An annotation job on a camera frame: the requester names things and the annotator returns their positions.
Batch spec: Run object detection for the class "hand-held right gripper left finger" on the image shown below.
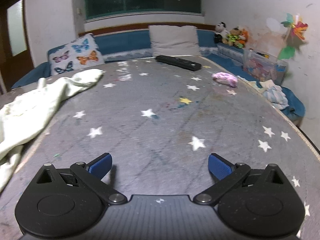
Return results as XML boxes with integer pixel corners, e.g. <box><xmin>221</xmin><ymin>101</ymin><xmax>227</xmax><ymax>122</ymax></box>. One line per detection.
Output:
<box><xmin>36</xmin><ymin>152</ymin><xmax>128</xmax><ymax>206</ymax></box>

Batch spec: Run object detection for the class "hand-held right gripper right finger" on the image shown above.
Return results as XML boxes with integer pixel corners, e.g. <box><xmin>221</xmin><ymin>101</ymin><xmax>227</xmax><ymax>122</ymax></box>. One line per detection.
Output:
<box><xmin>193</xmin><ymin>153</ymin><xmax>288</xmax><ymax>205</ymax></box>

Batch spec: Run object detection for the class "pale green garment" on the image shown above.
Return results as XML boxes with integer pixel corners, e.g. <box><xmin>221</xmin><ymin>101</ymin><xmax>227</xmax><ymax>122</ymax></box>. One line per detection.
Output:
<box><xmin>0</xmin><ymin>69</ymin><xmax>104</xmax><ymax>193</ymax></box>

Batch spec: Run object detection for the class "pink crumpled cloth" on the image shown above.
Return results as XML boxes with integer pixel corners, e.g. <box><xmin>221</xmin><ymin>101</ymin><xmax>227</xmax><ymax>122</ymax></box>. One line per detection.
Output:
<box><xmin>212</xmin><ymin>71</ymin><xmax>238</xmax><ymax>88</ymax></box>

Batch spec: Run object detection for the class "white and blue cloth pile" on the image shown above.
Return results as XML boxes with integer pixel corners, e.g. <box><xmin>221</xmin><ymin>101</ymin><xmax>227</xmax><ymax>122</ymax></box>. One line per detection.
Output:
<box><xmin>260</xmin><ymin>79</ymin><xmax>289</xmax><ymax>110</ymax></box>

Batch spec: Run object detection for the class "clear plastic storage box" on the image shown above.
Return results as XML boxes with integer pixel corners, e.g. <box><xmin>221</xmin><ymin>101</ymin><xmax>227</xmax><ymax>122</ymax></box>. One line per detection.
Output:
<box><xmin>243</xmin><ymin>48</ymin><xmax>288</xmax><ymax>85</ymax></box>

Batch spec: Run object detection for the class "black oblong device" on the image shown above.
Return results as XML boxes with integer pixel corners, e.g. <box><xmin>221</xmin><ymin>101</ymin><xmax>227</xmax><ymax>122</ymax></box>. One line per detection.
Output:
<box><xmin>155</xmin><ymin>54</ymin><xmax>202</xmax><ymax>71</ymax></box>

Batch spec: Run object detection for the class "butterfly print pillow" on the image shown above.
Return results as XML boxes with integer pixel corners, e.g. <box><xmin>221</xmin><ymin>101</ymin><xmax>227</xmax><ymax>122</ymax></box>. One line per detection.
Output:
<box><xmin>47</xmin><ymin>34</ymin><xmax>106</xmax><ymax>76</ymax></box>

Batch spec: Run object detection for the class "blue bench cushion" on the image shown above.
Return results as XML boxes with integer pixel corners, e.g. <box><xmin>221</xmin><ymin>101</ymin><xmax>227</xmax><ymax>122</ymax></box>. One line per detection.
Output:
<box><xmin>11</xmin><ymin>29</ymin><xmax>307</xmax><ymax>125</ymax></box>

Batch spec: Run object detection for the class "orange plush toy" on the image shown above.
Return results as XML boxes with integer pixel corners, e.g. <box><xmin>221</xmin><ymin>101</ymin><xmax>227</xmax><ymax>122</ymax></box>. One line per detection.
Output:
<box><xmin>238</xmin><ymin>29</ymin><xmax>251</xmax><ymax>48</ymax></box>

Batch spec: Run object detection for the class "panda plush toy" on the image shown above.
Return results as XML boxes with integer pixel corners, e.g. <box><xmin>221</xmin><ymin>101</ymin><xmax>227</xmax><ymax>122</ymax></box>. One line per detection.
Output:
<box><xmin>214</xmin><ymin>21</ymin><xmax>230</xmax><ymax>44</ymax></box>

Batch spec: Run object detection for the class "grey pillow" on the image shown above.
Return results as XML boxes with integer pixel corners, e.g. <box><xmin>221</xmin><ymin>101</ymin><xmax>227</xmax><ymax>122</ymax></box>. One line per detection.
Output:
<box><xmin>148</xmin><ymin>25</ymin><xmax>202</xmax><ymax>57</ymax></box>

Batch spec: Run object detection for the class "colourful paper pinwheel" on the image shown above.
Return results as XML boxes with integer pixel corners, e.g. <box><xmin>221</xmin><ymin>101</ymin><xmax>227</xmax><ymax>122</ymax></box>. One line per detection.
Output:
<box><xmin>276</xmin><ymin>13</ymin><xmax>309</xmax><ymax>60</ymax></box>

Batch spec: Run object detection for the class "brown door with glass pane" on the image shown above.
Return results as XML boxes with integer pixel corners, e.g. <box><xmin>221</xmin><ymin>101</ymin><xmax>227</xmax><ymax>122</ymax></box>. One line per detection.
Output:
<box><xmin>0</xmin><ymin>0</ymin><xmax>34</xmax><ymax>94</ymax></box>

